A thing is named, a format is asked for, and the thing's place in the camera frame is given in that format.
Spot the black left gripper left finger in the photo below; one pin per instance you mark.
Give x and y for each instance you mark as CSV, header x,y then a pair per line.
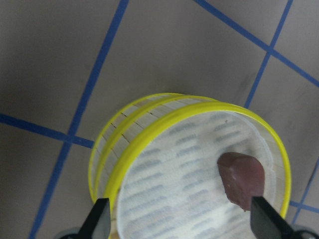
x,y
97,223

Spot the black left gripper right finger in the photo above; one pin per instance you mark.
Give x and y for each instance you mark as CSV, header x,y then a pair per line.
x,y
266,223

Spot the brown steamed bun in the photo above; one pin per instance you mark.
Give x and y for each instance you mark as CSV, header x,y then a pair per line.
x,y
243,178

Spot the yellow bamboo steamer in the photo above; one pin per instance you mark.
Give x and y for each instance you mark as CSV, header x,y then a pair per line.
x,y
173,189
128,132

